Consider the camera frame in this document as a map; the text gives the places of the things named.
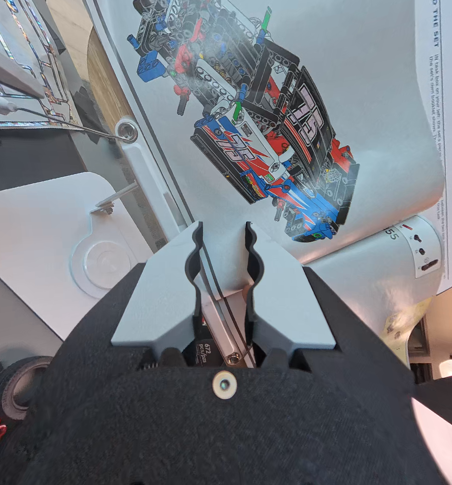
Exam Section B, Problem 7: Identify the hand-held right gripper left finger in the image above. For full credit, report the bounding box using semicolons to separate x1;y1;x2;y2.
111;221;204;358

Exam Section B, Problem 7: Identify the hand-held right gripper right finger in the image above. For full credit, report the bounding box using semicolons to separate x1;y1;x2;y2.
245;222;337;360

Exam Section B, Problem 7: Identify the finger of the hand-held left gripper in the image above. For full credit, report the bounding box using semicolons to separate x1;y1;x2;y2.
0;39;47;101

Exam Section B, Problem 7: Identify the toy car building manual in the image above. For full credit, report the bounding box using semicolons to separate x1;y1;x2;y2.
86;0;448;364

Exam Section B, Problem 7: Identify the grey desk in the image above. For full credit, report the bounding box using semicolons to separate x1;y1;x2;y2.
0;129;82;379

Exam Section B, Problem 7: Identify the holographic sticker sheet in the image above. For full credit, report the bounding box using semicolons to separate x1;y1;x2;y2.
0;0;75;129

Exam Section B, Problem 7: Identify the black toy car set box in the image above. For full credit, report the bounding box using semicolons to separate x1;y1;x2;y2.
182;318;227;368

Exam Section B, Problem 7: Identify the white book stand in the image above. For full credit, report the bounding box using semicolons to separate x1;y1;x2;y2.
0;27;257;368

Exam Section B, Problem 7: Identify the black toy tire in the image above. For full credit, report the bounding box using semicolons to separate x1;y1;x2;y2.
0;356;54;421

